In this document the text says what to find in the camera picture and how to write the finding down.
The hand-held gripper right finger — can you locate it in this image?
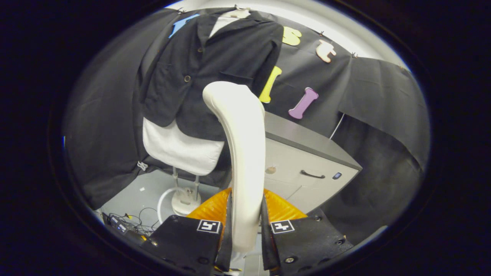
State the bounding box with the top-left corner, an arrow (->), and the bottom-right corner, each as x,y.
261,188 -> 355,276

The white steamer base stand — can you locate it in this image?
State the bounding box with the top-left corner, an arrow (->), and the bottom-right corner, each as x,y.
171,167 -> 202,216

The black electronic box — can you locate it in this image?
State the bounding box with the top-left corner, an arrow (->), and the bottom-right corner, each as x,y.
102,213 -> 129,235

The black suit jacket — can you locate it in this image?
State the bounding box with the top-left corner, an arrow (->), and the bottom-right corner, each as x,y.
139,13 -> 284,142

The thin white wall cable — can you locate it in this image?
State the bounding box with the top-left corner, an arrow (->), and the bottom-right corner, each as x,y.
329,113 -> 346,140

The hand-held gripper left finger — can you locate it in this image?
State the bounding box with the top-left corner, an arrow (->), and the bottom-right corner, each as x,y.
140,188 -> 233,276

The white garment steamer head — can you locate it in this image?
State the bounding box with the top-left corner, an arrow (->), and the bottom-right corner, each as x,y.
202,81 -> 266,253

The black backdrop cloth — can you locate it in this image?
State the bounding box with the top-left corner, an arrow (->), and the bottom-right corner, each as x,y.
63,8 -> 430,246

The tangle of thin black cables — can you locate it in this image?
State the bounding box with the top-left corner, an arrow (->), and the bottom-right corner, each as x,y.
109,207 -> 161,237

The grey cabinet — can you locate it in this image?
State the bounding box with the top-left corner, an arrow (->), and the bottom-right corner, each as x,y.
263,111 -> 363,215

